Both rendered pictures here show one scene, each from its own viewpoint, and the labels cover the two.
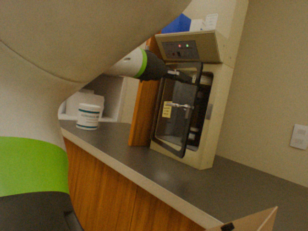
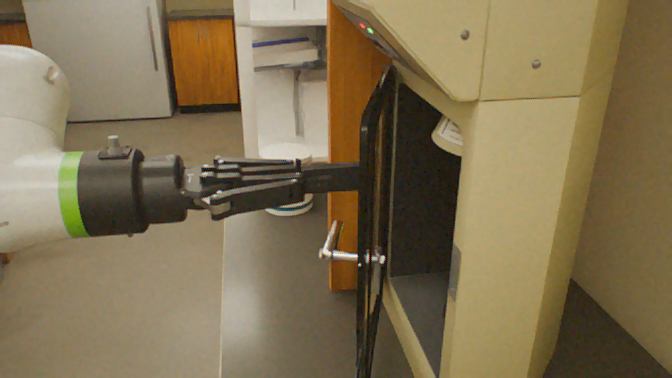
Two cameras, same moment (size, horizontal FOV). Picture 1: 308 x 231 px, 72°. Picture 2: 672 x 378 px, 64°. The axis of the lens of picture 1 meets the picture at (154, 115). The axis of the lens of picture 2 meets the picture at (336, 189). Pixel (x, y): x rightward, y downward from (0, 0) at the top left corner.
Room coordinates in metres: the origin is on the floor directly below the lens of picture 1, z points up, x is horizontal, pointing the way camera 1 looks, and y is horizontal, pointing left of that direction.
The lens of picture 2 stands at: (0.40, -0.44, 1.55)
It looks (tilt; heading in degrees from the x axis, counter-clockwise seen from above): 24 degrees down; 36
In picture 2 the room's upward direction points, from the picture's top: straight up
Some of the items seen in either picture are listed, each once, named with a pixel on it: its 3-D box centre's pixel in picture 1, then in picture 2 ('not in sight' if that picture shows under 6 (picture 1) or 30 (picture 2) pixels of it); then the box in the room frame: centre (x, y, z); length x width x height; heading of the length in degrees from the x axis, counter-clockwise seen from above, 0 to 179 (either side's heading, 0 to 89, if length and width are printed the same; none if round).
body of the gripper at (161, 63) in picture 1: (159, 70); (190, 187); (0.73, 0.01, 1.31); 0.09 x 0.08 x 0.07; 137
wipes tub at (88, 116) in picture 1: (88, 116); (287, 178); (1.33, 0.41, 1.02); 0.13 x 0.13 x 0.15
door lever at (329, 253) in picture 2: (176, 105); (345, 242); (0.89, -0.08, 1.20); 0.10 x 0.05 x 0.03; 27
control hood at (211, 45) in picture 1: (186, 47); (384, 29); (0.97, -0.09, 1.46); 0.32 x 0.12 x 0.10; 47
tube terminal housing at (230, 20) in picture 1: (201, 84); (510, 128); (1.10, -0.21, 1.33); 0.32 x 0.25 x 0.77; 47
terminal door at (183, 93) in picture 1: (173, 106); (374, 224); (0.97, -0.08, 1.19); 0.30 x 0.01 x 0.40; 27
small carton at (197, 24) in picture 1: (197, 28); not in sight; (0.94, -0.12, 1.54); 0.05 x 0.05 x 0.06; 54
